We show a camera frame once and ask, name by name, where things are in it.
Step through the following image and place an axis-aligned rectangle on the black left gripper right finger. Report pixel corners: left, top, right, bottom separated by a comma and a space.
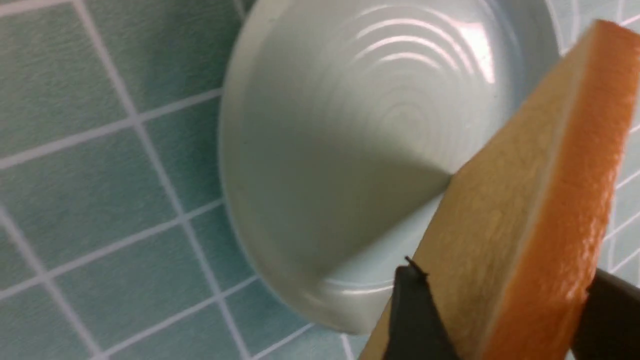
571, 269, 640, 360

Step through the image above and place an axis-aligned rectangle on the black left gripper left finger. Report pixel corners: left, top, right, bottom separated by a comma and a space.
382, 256, 460, 360

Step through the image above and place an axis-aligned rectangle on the toast slice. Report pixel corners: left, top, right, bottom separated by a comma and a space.
359, 20, 639, 360

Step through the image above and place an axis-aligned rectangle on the light blue round plate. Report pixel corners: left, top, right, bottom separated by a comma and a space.
218, 0, 560, 334

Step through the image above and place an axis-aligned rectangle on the green checkered tablecloth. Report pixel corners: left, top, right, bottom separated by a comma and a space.
1, 0, 639, 360

